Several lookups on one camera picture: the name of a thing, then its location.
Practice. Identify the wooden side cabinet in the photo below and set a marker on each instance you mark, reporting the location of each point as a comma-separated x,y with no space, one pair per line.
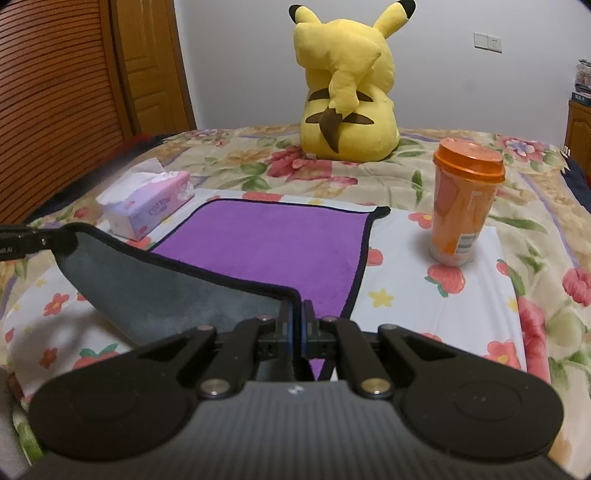
578,136

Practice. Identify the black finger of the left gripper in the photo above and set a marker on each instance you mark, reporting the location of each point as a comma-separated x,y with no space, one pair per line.
19,241

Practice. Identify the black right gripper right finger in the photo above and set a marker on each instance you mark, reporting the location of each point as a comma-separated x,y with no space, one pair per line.
342,342

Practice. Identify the wooden door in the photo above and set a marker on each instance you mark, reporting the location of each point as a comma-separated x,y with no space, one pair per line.
151,67

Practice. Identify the yellow Pikachu plush toy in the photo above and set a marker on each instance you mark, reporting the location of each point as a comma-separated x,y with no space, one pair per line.
349,69

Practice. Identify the orange lidded drink cup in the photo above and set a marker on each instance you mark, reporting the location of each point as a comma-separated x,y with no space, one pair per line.
468,176

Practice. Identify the white fruit print cloth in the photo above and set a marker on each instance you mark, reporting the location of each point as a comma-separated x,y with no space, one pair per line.
51,329

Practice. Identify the wooden slatted headboard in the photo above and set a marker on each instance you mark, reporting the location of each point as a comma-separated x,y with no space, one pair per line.
63,110

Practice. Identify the floral bed blanket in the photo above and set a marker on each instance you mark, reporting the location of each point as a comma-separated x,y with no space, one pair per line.
544,230

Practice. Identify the purple and grey towel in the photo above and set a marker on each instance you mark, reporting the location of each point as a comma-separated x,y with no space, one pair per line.
227,261

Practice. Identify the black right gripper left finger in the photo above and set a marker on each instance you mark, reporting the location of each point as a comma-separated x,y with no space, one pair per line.
259,348

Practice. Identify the pink tissue box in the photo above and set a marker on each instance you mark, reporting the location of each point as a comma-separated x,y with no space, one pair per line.
143,197

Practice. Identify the white wall switch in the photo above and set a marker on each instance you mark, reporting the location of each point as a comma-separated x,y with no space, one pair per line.
487,42

